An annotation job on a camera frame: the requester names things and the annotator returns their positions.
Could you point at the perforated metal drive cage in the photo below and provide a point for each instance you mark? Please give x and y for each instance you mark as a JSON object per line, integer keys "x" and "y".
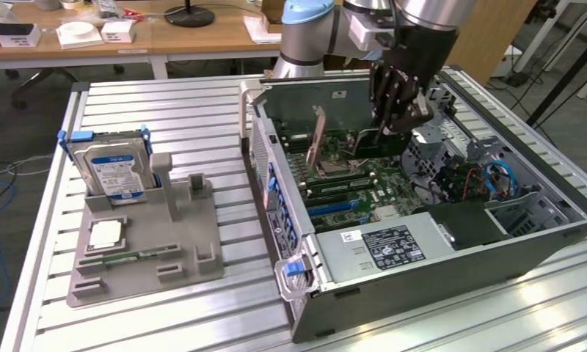
{"x": 430, "y": 154}

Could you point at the white box with black lid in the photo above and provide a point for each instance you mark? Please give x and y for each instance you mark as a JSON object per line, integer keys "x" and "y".
{"x": 17, "y": 34}

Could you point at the white table frame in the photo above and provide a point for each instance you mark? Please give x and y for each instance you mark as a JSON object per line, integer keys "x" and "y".
{"x": 533, "y": 36}

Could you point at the blue case latch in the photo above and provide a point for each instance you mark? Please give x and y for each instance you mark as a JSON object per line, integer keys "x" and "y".
{"x": 296, "y": 267}

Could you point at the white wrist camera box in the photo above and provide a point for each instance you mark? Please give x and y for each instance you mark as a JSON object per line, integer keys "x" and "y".
{"x": 365, "y": 33}

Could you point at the white box with round part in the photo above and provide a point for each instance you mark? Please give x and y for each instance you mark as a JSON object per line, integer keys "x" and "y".
{"x": 81, "y": 34}

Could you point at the silver CPU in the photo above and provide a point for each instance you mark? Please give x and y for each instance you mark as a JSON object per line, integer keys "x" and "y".
{"x": 106, "y": 234}

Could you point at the green motherboard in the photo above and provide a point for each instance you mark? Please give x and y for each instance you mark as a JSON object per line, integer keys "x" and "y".
{"x": 392, "y": 187}

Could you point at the CPU socket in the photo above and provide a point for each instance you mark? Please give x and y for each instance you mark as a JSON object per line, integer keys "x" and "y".
{"x": 336, "y": 168}

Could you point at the black office chair base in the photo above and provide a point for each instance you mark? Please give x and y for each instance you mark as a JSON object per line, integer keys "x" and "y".
{"x": 34, "y": 84}

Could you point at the black stand pole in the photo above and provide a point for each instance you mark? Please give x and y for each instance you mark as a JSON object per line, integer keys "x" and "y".
{"x": 568, "y": 66}

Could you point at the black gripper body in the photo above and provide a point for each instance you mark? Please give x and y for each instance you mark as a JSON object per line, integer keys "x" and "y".
{"x": 426, "y": 55}

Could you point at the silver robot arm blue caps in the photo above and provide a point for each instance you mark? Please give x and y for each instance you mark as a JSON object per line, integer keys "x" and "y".
{"x": 313, "y": 36}

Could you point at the grey parts rack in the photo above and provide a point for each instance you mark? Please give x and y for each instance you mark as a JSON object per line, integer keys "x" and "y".
{"x": 142, "y": 264}

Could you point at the open grey PC case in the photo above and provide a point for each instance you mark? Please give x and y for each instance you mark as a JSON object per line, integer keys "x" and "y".
{"x": 421, "y": 293}

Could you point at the black round lamp base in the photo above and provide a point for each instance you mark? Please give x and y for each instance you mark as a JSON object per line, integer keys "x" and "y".
{"x": 190, "y": 18}

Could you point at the graphics card with metal bracket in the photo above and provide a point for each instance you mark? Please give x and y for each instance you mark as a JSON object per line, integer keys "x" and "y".
{"x": 372, "y": 146}

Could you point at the small silver heatsink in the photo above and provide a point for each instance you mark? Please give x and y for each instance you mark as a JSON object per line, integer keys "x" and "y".
{"x": 385, "y": 213}

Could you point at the grey power supply unit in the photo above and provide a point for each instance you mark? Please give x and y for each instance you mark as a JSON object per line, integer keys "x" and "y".
{"x": 342, "y": 256}

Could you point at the wooden desk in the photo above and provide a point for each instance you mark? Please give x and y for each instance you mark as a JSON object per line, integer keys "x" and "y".
{"x": 166, "y": 40}

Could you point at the stack of papers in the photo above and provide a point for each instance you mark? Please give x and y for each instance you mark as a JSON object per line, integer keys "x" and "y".
{"x": 257, "y": 29}

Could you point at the hard disk with blue bracket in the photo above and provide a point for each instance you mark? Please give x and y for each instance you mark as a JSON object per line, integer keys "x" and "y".
{"x": 113, "y": 176}

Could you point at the small white labelled box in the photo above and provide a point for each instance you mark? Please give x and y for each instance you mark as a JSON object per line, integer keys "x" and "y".
{"x": 118, "y": 32}

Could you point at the green RAM stick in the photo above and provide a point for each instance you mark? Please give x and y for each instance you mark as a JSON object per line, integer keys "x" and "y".
{"x": 127, "y": 257}

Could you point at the installed RAM stick with label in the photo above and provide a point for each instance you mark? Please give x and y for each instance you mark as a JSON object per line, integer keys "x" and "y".
{"x": 340, "y": 187}

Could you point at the blue expansion slot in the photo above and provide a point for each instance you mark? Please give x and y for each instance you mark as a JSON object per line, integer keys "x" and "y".
{"x": 333, "y": 208}

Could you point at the wooden cabinet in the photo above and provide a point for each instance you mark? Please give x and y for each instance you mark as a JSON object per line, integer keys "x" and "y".
{"x": 494, "y": 36}

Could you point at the grey disk bay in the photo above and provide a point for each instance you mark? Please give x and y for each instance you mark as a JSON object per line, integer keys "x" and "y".
{"x": 524, "y": 216}

